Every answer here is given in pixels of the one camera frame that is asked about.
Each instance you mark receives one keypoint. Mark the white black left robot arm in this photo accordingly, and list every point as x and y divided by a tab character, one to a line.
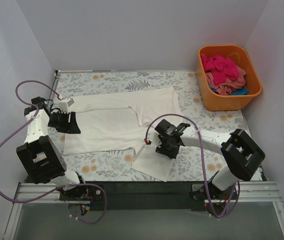
40	157

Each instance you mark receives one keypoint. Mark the blue crumpled shirt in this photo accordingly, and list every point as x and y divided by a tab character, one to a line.
240	92

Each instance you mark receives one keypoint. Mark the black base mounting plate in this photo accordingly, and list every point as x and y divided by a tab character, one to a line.
196	201

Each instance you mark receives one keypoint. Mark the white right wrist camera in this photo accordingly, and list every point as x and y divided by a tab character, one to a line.
153	139

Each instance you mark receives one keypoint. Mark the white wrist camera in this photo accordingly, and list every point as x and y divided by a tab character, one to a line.
153	139
65	104

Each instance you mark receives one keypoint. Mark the salmon pink crumpled shirt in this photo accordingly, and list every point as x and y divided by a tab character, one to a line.
226	88

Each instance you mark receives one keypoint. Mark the floral patterned table mat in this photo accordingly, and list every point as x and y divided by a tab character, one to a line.
191	163

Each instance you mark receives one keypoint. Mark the white t shirt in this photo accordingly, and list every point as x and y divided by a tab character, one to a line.
119	121

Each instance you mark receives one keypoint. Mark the aluminium front frame rail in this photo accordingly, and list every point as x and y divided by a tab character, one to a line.
249	191

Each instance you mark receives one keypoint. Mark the magenta crumpled shirt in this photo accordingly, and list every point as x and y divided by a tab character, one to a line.
221	68

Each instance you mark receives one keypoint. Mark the orange plastic laundry basket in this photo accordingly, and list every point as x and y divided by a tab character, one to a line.
216	102

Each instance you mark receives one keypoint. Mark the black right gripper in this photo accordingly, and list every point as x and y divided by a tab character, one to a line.
162	149

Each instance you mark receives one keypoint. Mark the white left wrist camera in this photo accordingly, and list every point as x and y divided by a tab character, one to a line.
65	104

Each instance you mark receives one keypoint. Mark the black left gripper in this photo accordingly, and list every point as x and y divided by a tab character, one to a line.
68	122

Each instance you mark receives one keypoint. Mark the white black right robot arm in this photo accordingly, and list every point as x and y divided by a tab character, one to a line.
241	154

